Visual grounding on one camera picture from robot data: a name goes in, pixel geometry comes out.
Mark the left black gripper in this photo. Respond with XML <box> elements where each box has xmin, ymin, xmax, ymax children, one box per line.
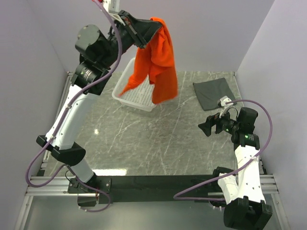
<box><xmin>99</xmin><ymin>10</ymin><xmax>163</xmax><ymax>69</ymax></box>

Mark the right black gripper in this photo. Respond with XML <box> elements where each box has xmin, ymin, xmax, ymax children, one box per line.
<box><xmin>198</xmin><ymin>106</ymin><xmax>240</xmax><ymax>136</ymax></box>

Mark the orange t shirt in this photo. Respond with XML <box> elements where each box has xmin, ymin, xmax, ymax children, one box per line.
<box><xmin>120</xmin><ymin>17</ymin><xmax>178</xmax><ymax>104</ymax></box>

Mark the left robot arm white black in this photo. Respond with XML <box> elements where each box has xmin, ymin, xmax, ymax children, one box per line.
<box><xmin>36</xmin><ymin>11</ymin><xmax>162</xmax><ymax>193</ymax></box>

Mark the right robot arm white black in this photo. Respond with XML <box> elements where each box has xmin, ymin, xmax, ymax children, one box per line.
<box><xmin>198</xmin><ymin>107</ymin><xmax>272</xmax><ymax>230</ymax></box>

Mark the folded dark grey t shirt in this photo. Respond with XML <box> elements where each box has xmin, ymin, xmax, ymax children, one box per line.
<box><xmin>193</xmin><ymin>78</ymin><xmax>236</xmax><ymax>111</ymax></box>

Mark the white perforated plastic basket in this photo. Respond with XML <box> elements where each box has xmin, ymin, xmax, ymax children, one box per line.
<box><xmin>112</xmin><ymin>58</ymin><xmax>156</xmax><ymax>112</ymax></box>

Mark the black base crossbar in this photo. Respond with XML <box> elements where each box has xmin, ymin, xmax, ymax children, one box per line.
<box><xmin>67</xmin><ymin>174</ymin><xmax>238</xmax><ymax>205</ymax></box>

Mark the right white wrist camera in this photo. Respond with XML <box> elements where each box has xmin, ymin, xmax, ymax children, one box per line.
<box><xmin>218</xmin><ymin>96</ymin><xmax>233</xmax><ymax>118</ymax></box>

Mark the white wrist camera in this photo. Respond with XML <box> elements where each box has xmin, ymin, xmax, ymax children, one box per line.
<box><xmin>218</xmin><ymin>96</ymin><xmax>233</xmax><ymax>118</ymax></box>
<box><xmin>102</xmin><ymin>0</ymin><xmax>124</xmax><ymax>24</ymax></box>

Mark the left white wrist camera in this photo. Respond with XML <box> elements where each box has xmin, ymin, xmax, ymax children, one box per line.
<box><xmin>102</xmin><ymin>0</ymin><xmax>124</xmax><ymax>24</ymax></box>

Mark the aluminium rail frame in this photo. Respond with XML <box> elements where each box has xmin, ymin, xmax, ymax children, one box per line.
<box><xmin>14</xmin><ymin>71</ymin><xmax>288</xmax><ymax>230</ymax></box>

